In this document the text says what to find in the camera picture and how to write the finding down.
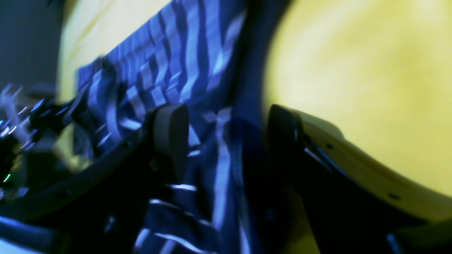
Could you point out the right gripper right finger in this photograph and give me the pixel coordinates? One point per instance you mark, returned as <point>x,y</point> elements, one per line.
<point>354,204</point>

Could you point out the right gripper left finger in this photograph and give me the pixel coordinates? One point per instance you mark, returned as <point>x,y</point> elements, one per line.
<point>101,209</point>

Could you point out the navy white striped T-shirt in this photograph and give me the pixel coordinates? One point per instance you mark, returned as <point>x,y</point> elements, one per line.
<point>210,55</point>

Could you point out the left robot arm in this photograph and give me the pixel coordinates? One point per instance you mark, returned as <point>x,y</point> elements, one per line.
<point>30,130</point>

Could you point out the yellow table cloth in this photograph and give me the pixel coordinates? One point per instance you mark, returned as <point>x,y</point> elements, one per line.
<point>378,70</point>

